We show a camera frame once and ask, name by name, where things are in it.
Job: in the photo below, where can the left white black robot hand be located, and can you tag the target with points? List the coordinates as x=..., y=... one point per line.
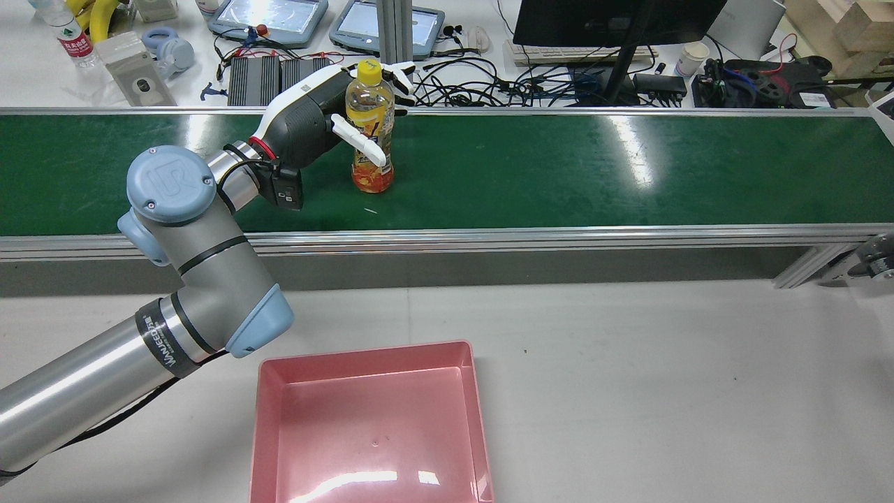
x=307, y=126

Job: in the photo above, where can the yellow orange drink bottle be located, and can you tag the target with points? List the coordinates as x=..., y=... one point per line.
x=370, y=140

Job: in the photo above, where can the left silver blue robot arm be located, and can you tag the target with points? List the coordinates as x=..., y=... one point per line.
x=174, y=279

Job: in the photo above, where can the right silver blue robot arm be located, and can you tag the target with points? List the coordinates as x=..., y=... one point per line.
x=881, y=260

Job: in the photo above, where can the pink plastic basket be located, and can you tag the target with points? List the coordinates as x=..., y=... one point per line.
x=370, y=433

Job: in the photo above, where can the grey ribbed metal device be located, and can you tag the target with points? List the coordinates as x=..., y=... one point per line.
x=279, y=77

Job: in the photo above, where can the grey teach pendant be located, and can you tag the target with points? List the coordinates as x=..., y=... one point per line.
x=426, y=28
x=269, y=17

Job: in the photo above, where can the light blue tape roll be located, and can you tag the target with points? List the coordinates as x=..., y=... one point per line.
x=176, y=49

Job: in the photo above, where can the black earphones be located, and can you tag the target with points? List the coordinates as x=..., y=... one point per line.
x=454, y=31

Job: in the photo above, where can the translucent grey plastic box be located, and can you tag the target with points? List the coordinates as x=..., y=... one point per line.
x=133, y=70

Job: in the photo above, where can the small grey box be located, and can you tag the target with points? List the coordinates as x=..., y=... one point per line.
x=155, y=10

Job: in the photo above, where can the white computer mouse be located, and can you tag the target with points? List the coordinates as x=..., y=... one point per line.
x=478, y=40

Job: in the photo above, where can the clear water bottle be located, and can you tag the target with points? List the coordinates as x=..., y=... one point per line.
x=73, y=42

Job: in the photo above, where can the white keyboard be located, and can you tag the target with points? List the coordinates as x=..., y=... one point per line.
x=559, y=54

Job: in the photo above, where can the black monitor stand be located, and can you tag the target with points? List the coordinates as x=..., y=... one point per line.
x=621, y=77

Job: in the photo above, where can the black computer monitor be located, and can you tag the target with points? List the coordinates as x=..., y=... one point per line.
x=614, y=21

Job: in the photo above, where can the green conveyor belt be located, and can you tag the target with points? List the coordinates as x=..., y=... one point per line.
x=628, y=175

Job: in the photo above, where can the black docking hub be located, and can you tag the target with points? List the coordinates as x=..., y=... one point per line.
x=660, y=85

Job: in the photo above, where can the white paper cup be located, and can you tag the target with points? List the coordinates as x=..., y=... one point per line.
x=691, y=61

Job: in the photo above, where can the silver laptop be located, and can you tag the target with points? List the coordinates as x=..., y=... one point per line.
x=751, y=28

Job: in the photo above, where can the wooden block stack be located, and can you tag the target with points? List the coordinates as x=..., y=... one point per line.
x=859, y=35

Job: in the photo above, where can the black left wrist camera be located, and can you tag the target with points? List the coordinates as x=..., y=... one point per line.
x=286, y=187

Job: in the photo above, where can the aluminium camera pillar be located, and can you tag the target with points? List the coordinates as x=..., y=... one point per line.
x=394, y=31

